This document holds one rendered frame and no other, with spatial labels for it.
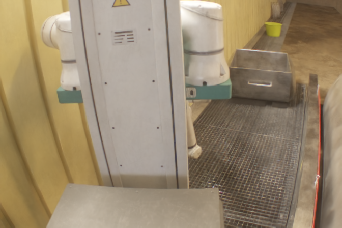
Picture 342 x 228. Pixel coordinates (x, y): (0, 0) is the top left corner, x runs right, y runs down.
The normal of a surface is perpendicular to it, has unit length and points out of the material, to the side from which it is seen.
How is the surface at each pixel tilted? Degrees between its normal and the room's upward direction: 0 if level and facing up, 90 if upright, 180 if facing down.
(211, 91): 90
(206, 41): 90
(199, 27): 90
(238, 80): 90
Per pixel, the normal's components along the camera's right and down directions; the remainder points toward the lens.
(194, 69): -0.44, 0.07
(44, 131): 0.89, 0.15
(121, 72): -0.07, 0.45
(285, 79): -0.33, 0.44
